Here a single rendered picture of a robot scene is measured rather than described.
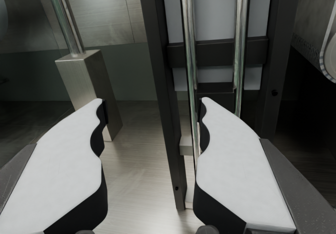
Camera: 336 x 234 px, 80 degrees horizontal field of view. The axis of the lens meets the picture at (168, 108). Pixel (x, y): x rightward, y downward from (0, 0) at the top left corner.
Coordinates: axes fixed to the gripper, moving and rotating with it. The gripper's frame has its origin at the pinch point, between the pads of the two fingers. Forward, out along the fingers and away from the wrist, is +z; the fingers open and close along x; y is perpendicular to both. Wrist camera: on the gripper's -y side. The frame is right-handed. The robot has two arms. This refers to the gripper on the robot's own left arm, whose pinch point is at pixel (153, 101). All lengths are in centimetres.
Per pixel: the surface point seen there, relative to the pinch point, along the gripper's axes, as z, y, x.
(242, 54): 12.6, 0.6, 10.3
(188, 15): 14.2, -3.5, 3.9
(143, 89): 65, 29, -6
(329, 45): 20.5, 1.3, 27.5
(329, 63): 20.3, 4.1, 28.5
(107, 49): 68, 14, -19
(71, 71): 41.3, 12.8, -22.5
